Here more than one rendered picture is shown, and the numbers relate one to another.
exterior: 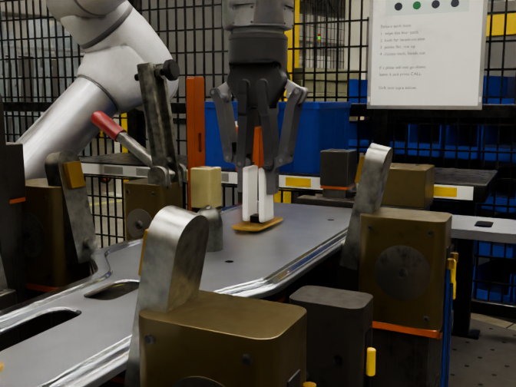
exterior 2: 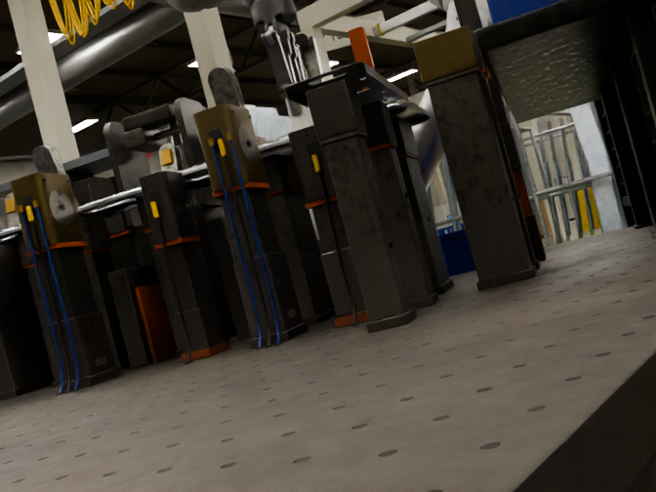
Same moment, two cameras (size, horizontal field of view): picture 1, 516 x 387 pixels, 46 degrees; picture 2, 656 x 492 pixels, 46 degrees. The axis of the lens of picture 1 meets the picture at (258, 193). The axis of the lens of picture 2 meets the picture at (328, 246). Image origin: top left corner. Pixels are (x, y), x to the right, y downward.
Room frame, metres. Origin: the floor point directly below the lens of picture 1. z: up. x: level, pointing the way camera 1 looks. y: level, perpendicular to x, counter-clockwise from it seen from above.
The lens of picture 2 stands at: (0.56, -1.30, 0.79)
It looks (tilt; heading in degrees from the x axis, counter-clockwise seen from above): 1 degrees up; 81
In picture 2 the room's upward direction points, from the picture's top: 15 degrees counter-clockwise
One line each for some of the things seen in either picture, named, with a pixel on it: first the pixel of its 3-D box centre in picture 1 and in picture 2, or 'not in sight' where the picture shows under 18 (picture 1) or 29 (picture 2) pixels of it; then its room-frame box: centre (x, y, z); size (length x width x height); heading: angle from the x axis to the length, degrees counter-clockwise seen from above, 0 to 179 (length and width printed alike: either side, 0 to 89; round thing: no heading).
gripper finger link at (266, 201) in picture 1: (266, 193); (298, 115); (0.78, -0.01, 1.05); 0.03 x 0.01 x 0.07; 154
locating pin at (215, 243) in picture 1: (208, 233); not in sight; (0.67, 0.06, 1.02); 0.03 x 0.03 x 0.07
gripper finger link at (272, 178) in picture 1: (279, 173); (291, 99); (0.77, -0.03, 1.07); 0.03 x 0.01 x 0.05; 64
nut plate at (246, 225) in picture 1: (258, 219); not in sight; (0.79, 0.00, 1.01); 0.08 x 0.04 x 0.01; 154
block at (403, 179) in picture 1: (401, 274); (475, 159); (0.97, -0.24, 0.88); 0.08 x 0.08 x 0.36; 64
